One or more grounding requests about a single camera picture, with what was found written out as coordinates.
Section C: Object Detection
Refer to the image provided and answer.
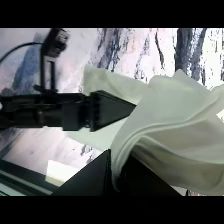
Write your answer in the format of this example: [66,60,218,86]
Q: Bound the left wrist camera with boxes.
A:
[32,28,72,95]

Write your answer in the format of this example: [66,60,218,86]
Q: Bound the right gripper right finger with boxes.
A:
[118,154,184,197]

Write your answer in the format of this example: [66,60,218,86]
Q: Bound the white T-shirt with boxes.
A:
[66,63,224,197]

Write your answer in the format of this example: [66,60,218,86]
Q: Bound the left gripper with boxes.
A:
[0,91,92,132]

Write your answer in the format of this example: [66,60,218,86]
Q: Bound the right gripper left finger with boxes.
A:
[50,148,112,197]

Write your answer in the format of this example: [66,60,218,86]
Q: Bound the black cable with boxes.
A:
[0,41,45,65]

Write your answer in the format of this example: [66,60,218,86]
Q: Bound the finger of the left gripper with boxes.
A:
[87,89,138,133]

